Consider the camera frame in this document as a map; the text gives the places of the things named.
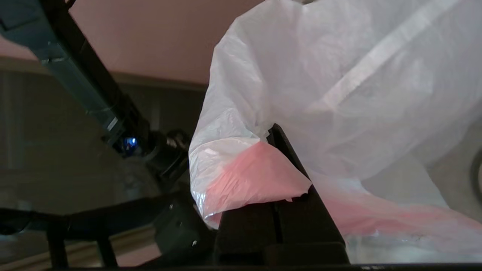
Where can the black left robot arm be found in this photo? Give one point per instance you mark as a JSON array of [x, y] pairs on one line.
[[86, 75]]

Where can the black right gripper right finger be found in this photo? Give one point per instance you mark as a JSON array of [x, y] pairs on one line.
[[308, 226]]

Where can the fresh white red plastic bag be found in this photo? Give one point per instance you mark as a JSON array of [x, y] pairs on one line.
[[339, 94]]

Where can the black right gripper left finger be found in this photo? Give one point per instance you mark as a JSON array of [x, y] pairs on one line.
[[244, 229]]

